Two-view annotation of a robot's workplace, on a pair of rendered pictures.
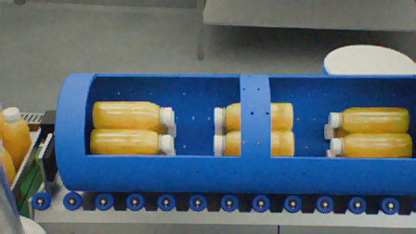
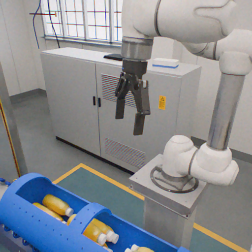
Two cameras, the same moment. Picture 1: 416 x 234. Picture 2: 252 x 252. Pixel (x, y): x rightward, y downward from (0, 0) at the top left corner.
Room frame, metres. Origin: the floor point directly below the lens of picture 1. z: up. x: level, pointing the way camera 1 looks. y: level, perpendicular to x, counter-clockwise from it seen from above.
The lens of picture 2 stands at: (1.58, 0.35, 1.99)
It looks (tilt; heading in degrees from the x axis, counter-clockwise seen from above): 27 degrees down; 210
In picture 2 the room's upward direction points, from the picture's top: straight up
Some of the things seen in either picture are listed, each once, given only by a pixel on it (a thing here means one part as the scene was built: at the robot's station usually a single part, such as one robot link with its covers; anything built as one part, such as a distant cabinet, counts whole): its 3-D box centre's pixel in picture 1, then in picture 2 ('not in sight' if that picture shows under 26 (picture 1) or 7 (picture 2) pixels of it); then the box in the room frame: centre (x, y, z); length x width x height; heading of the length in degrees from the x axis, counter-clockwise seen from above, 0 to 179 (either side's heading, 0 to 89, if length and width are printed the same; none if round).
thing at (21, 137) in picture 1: (18, 141); not in sight; (1.21, 0.50, 0.98); 0.07 x 0.07 x 0.17
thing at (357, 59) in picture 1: (370, 66); not in sight; (1.52, -0.52, 1.03); 0.28 x 0.28 x 0.01
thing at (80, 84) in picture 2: not in sight; (110, 111); (-0.82, -1.24, 0.72); 2.15 x 0.54 x 1.45; 83
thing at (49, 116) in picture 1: (57, 132); not in sight; (1.30, 0.42, 0.95); 0.10 x 0.07 x 0.10; 178
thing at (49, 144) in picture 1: (52, 164); not in sight; (1.10, 0.38, 0.99); 0.10 x 0.02 x 0.12; 178
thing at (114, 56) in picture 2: not in sight; (117, 56); (-0.85, -1.14, 1.46); 0.32 x 0.23 x 0.04; 83
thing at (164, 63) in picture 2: not in sight; (165, 63); (-0.69, -0.46, 1.48); 0.24 x 0.12 x 0.08; 91
